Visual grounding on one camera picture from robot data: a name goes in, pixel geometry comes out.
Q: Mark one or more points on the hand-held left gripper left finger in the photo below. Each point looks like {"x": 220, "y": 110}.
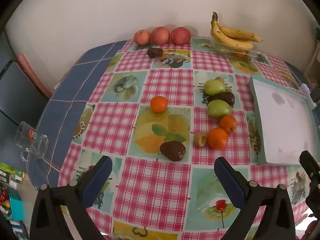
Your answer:
{"x": 100, "y": 177}

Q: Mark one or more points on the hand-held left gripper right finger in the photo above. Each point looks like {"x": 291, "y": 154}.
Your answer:
{"x": 230, "y": 180}

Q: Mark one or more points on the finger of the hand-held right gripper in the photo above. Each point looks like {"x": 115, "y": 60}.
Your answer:
{"x": 311, "y": 166}

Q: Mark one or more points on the orange mandarin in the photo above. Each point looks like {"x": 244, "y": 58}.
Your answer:
{"x": 159, "y": 104}
{"x": 217, "y": 138}
{"x": 228, "y": 123}

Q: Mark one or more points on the white tray with teal rim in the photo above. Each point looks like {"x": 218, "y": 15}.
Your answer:
{"x": 282, "y": 130}

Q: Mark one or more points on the dark brown avocado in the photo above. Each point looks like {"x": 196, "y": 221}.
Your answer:
{"x": 173, "y": 150}
{"x": 155, "y": 52}
{"x": 223, "y": 98}

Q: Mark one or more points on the green mango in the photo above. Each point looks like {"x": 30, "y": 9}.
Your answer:
{"x": 214, "y": 87}
{"x": 219, "y": 108}

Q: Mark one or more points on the small halved yellowish fruit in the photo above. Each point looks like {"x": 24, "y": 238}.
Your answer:
{"x": 200, "y": 139}

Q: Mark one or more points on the clear glass mug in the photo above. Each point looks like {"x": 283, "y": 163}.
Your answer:
{"x": 32, "y": 140}

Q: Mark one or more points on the teal box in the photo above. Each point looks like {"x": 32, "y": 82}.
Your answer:
{"x": 17, "y": 206}

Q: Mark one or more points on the small tan round fruit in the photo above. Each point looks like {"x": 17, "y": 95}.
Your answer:
{"x": 220, "y": 79}

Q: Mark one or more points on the pink checkered printed tablecloth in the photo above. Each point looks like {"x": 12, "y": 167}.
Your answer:
{"x": 162, "y": 80}

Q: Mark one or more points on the reddish board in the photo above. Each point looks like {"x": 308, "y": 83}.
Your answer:
{"x": 32, "y": 75}

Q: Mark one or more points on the orange fruit inside container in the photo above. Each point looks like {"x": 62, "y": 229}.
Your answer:
{"x": 240, "y": 54}

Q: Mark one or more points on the clear plastic container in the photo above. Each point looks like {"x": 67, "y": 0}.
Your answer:
{"x": 225, "y": 51}

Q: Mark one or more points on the yellow banana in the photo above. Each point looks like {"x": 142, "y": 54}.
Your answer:
{"x": 240, "y": 33}
{"x": 230, "y": 42}

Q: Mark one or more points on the red apple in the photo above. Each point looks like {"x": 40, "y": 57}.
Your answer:
{"x": 142, "y": 37}
{"x": 160, "y": 35}
{"x": 180, "y": 35}

